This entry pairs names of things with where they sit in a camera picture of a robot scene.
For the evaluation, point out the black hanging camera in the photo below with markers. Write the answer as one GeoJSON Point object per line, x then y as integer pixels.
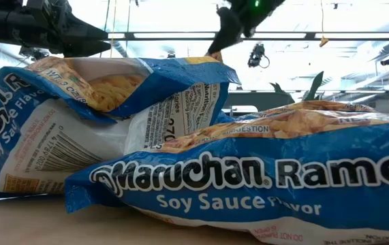
{"type": "Point", "coordinates": [257, 54]}

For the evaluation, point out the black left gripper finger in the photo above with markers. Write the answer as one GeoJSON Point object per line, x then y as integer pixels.
{"type": "Point", "coordinates": [85, 31]}
{"type": "Point", "coordinates": [85, 48]}

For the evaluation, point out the green succulent plant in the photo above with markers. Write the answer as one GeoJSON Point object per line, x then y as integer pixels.
{"type": "Point", "coordinates": [314, 86]}

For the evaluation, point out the blue Maruchan ramen packet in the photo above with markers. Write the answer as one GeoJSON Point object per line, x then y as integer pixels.
{"type": "Point", "coordinates": [44, 153]}
{"type": "Point", "coordinates": [214, 190]}
{"type": "Point", "coordinates": [316, 106]}
{"type": "Point", "coordinates": [112, 88]}

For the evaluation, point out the yellow hanging tag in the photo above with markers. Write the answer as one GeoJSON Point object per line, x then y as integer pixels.
{"type": "Point", "coordinates": [323, 41]}

